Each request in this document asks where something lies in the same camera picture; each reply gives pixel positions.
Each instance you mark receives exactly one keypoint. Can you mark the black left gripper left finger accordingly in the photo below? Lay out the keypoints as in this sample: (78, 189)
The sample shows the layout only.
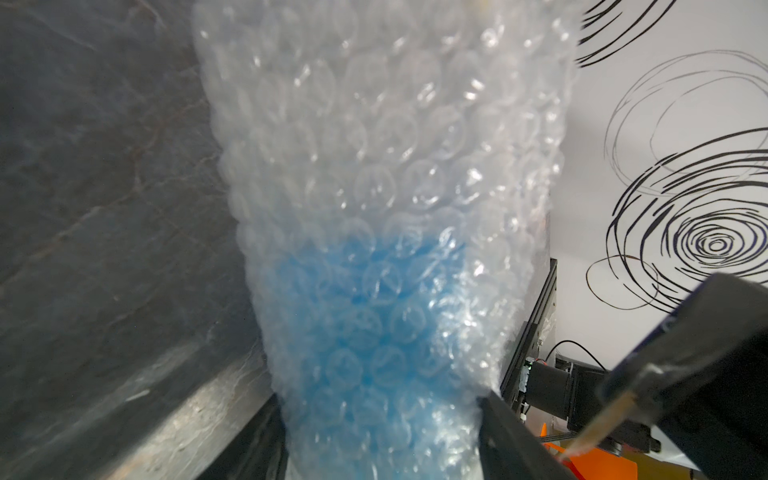
(258, 452)

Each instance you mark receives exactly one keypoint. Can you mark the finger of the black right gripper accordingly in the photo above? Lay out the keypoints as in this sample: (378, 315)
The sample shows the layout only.
(689, 348)

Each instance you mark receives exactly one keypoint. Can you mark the blue plastic wine glass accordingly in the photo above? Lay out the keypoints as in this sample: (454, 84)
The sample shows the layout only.
(376, 351)

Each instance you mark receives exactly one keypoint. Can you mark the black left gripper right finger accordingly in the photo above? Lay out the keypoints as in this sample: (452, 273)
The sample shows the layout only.
(508, 451)

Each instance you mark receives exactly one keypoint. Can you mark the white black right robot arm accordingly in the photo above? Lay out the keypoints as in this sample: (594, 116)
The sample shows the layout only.
(722, 427)

